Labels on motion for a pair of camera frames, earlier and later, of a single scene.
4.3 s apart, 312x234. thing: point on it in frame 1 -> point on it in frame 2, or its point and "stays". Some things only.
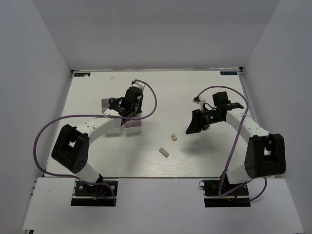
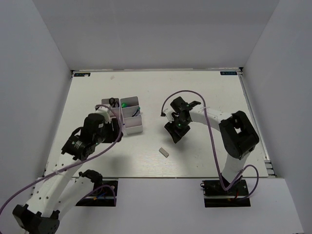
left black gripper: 139,109 -> 110,126
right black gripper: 198,123 -> 170,127
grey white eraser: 164,152 stays
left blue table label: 82,74 stays
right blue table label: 228,72 stays
